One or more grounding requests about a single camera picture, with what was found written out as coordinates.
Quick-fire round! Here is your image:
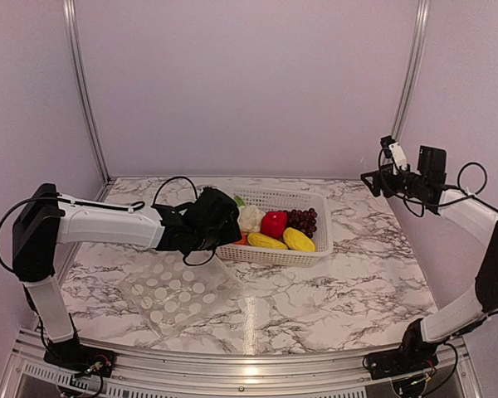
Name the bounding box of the white plastic basket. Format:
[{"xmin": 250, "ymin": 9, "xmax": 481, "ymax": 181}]
[{"xmin": 215, "ymin": 186, "xmax": 334, "ymax": 269}]

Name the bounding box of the red bell pepper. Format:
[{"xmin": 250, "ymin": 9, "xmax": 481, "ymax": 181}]
[{"xmin": 261, "ymin": 211, "xmax": 288, "ymax": 240}]

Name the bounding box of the clear dotted zip bag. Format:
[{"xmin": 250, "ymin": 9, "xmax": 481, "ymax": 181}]
[{"xmin": 119, "ymin": 252, "xmax": 246, "ymax": 337}]

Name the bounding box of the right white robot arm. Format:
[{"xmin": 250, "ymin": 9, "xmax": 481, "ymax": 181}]
[{"xmin": 360, "ymin": 137, "xmax": 498, "ymax": 371}]

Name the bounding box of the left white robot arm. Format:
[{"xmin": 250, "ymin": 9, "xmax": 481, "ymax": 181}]
[{"xmin": 0, "ymin": 183, "xmax": 242, "ymax": 369}]

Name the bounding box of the orange mini pumpkin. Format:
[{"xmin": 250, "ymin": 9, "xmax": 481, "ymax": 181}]
[{"xmin": 237, "ymin": 233, "xmax": 247, "ymax": 245}]

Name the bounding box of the white cauliflower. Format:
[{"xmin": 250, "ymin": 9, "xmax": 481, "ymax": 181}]
[{"xmin": 237, "ymin": 205, "xmax": 266, "ymax": 233}]

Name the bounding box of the yellow corn left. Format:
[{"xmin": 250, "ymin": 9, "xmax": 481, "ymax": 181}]
[{"xmin": 247, "ymin": 232, "xmax": 288, "ymax": 250}]

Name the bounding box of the yellow corn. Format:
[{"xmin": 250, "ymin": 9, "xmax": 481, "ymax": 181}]
[
  {"xmin": 282, "ymin": 227, "xmax": 316, "ymax": 253},
  {"xmin": 247, "ymin": 232, "xmax": 288, "ymax": 250}
]

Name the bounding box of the yellow corn right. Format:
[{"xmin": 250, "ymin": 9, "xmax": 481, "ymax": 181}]
[{"xmin": 282, "ymin": 227, "xmax": 316, "ymax": 253}]

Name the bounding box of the purple grape bunch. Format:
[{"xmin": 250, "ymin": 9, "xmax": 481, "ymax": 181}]
[{"xmin": 286, "ymin": 207, "xmax": 318, "ymax": 238}]

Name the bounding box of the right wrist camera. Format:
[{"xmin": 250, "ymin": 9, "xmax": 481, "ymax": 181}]
[{"xmin": 380, "ymin": 136, "xmax": 410, "ymax": 175}]

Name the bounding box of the right aluminium frame post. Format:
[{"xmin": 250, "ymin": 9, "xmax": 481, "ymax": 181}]
[{"xmin": 391, "ymin": 0, "xmax": 431, "ymax": 141}]

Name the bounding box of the aluminium frame post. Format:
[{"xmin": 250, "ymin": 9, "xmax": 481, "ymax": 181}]
[
  {"xmin": 62, "ymin": 0, "xmax": 111, "ymax": 185},
  {"xmin": 391, "ymin": 0, "xmax": 431, "ymax": 141}
]

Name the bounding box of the front aluminium rail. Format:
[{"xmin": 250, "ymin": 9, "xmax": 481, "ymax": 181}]
[{"xmin": 7, "ymin": 329, "xmax": 482, "ymax": 398}]

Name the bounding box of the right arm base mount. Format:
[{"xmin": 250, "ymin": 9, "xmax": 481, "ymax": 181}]
[{"xmin": 362, "ymin": 318, "xmax": 439, "ymax": 380}]

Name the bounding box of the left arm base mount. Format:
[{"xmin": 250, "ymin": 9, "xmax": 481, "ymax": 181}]
[{"xmin": 42, "ymin": 330, "xmax": 116, "ymax": 378}]

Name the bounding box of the left aluminium frame post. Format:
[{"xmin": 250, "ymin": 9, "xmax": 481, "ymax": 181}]
[{"xmin": 62, "ymin": 0, "xmax": 111, "ymax": 185}]

